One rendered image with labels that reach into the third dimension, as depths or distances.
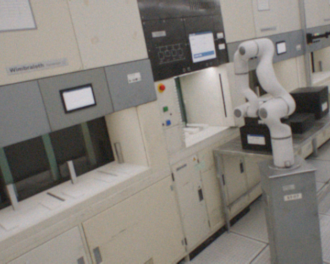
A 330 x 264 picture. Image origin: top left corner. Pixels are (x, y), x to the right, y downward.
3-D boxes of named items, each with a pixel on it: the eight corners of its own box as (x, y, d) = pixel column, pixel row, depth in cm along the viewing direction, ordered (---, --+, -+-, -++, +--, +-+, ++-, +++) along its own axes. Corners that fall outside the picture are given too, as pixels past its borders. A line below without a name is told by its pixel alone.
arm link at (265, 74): (268, 122, 191) (287, 115, 198) (282, 118, 180) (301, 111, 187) (241, 45, 194) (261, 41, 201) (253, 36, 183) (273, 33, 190)
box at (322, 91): (320, 119, 278) (318, 91, 273) (288, 119, 298) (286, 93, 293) (330, 111, 298) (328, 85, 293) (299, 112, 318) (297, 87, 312)
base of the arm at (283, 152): (306, 167, 186) (303, 138, 182) (274, 173, 187) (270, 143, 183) (294, 157, 205) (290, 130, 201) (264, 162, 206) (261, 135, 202)
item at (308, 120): (303, 134, 247) (301, 118, 244) (268, 133, 268) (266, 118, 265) (316, 123, 267) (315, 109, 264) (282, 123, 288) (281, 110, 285)
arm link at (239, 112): (254, 103, 216) (242, 102, 222) (243, 108, 207) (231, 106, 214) (254, 114, 218) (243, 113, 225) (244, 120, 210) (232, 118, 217)
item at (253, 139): (241, 149, 241) (238, 128, 237) (260, 138, 258) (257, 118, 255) (274, 152, 220) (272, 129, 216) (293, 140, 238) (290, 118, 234)
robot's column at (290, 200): (327, 281, 198) (317, 168, 181) (282, 287, 199) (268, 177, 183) (308, 253, 225) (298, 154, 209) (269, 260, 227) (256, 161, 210)
